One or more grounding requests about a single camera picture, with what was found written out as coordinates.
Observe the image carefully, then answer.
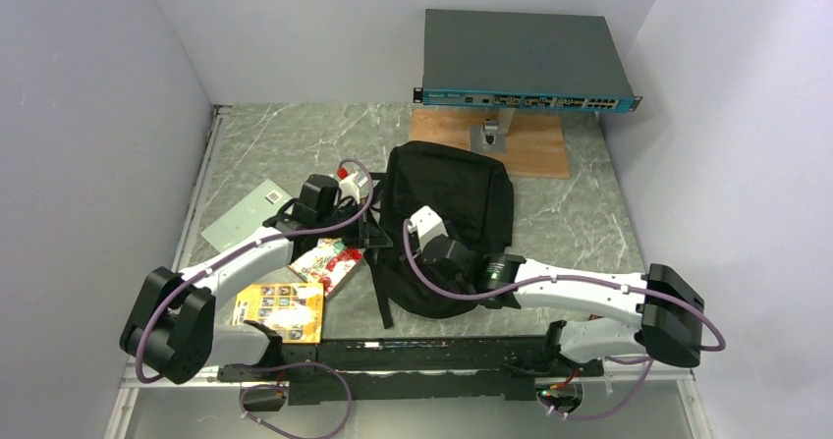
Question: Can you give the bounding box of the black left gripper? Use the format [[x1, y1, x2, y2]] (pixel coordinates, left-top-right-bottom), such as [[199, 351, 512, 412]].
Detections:
[[316, 197, 393, 249]]

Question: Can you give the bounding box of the red colourful book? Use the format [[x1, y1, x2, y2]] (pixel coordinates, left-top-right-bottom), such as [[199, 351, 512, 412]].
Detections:
[[289, 239, 363, 298]]

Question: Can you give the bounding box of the black student backpack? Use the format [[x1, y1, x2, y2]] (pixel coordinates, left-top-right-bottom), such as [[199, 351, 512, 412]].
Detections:
[[364, 141, 515, 329]]

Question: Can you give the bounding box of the yellow picture book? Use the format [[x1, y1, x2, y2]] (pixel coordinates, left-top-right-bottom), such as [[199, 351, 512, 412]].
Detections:
[[232, 283, 325, 344]]

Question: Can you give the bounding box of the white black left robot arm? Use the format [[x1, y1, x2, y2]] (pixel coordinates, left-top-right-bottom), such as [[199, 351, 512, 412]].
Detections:
[[119, 170, 382, 385]]

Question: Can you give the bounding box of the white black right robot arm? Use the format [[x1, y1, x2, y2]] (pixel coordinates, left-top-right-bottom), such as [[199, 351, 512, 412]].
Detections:
[[403, 235, 706, 375]]

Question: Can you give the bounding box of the grey notebook with label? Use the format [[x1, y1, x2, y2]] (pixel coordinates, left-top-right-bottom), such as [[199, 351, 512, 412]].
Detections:
[[200, 179, 291, 252]]

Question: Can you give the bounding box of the wooden base board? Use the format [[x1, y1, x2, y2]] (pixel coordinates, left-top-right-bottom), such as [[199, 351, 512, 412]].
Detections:
[[410, 109, 570, 180]]

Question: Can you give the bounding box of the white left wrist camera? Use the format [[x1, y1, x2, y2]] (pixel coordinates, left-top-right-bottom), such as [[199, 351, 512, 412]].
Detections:
[[336, 167, 368, 203]]

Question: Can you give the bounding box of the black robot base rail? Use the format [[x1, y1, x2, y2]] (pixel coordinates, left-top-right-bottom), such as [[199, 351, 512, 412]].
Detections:
[[218, 335, 604, 406]]

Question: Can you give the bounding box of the grey metal stand bracket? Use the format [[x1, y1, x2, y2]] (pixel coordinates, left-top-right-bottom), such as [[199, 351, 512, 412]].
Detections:
[[470, 108, 515, 154]]

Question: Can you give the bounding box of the teal network switch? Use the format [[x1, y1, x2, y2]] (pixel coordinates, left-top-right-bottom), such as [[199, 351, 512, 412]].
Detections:
[[413, 9, 642, 113]]

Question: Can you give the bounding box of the aluminium frame rail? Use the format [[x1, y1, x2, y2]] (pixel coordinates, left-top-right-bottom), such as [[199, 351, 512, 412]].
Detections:
[[103, 105, 234, 439]]

